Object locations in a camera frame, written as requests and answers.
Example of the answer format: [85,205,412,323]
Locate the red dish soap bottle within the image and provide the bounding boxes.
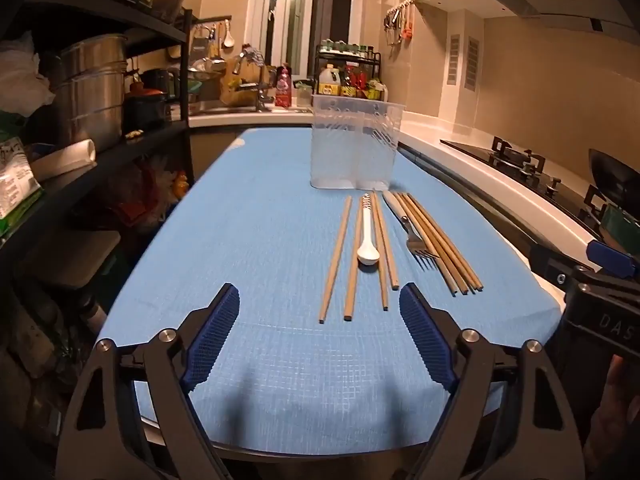
[275,64,293,107]

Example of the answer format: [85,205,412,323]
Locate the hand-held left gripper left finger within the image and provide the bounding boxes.
[55,282,241,480]

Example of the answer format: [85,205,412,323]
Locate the black gas stove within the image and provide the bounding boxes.
[440,135,640,241]

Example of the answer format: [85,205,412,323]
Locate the metal fork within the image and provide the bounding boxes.
[383,190,441,262]

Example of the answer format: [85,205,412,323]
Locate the black wok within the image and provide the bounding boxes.
[587,149,640,201]

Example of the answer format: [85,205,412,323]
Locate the white spoon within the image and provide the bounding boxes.
[357,194,381,266]

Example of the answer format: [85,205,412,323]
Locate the clear plastic utensil holder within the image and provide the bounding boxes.
[311,94,405,191]

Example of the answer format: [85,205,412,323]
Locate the row of spice jars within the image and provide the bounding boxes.
[320,39,381,58]

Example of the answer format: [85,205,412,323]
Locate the black spice rack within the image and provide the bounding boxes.
[315,44,390,102]

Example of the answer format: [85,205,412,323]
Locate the white plastic bag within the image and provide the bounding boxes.
[0,35,56,116]

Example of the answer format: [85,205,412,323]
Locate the brown pot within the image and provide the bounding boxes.
[150,0,186,23]

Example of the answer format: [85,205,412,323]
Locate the black shelf rack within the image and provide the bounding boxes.
[0,0,196,480]

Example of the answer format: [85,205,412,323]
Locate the person's right hand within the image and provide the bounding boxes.
[582,354,640,480]

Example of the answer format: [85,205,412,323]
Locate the green printed package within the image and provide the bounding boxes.
[0,135,43,221]

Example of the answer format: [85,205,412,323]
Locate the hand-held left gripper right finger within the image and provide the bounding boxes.
[398,282,586,480]

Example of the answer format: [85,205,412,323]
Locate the blue table cloth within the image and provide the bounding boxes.
[95,127,563,453]

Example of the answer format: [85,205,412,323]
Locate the window frame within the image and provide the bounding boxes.
[250,0,361,81]

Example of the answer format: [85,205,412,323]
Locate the white paper roll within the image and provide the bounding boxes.
[30,139,97,181]

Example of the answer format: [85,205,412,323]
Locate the oil jug with yellow label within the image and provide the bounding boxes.
[318,64,341,97]

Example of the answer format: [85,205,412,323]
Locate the wall vent grille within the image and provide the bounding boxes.
[446,34,461,83]
[464,37,481,92]

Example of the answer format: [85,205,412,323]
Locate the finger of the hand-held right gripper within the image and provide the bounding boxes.
[586,239,640,281]
[530,241,597,292]

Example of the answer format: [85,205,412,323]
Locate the red orange bag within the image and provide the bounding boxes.
[120,160,191,221]

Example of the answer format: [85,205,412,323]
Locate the hanging kitchen tools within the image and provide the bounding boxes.
[384,0,416,46]

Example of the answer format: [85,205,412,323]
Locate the dark pot with red lid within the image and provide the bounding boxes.
[124,85,168,133]

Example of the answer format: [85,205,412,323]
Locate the sink faucet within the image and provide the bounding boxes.
[237,77,268,112]

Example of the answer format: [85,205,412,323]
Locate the wooden chopstick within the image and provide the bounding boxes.
[402,192,476,292]
[407,192,484,290]
[319,196,353,323]
[370,191,390,310]
[343,195,364,322]
[391,192,458,296]
[374,191,400,291]
[398,192,469,294]

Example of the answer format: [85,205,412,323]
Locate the stacked steel pots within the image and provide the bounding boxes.
[52,34,128,153]

